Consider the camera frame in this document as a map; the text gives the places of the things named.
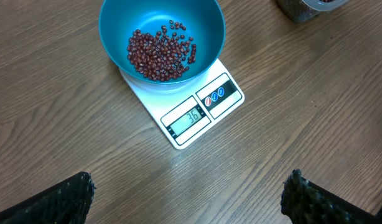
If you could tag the red beans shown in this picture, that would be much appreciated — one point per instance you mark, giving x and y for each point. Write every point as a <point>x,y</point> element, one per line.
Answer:
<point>163,56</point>

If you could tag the blue bowl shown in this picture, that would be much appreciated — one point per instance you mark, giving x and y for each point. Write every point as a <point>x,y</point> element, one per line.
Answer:
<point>203,19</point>

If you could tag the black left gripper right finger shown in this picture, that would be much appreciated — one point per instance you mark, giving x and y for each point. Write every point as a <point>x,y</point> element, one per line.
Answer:
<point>306,203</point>

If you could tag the white kitchen scale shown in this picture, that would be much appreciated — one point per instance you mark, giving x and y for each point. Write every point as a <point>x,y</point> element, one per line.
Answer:
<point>185,111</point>

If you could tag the clear plastic container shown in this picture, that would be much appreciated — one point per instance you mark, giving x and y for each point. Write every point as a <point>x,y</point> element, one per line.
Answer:
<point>300,11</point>

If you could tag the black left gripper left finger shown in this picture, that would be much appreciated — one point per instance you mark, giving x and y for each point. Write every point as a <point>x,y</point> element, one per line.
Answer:
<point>66,202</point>

